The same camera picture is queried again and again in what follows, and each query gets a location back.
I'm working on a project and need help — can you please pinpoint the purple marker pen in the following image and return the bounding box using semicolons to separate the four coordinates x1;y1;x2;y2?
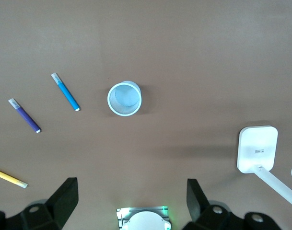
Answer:
8;98;42;134

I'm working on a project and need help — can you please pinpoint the white desk lamp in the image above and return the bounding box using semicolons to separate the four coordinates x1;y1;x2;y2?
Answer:
236;125;292;211

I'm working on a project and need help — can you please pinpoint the light blue plastic cup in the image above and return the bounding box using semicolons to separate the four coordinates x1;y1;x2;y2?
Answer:
107;80;142;117

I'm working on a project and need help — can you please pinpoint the blue marker pen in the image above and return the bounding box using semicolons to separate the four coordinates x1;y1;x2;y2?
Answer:
51;72;81;112

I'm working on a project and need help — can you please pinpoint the yellow marker pen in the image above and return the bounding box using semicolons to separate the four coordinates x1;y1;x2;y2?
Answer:
0;168;28;189

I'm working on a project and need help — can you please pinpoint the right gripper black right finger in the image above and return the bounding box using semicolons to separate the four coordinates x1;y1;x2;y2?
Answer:
181;178;280;230

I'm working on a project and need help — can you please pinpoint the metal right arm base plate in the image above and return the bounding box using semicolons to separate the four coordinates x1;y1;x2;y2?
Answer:
116;205;171;230

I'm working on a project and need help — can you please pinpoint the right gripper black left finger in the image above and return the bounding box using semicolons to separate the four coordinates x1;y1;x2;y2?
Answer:
0;177;79;230

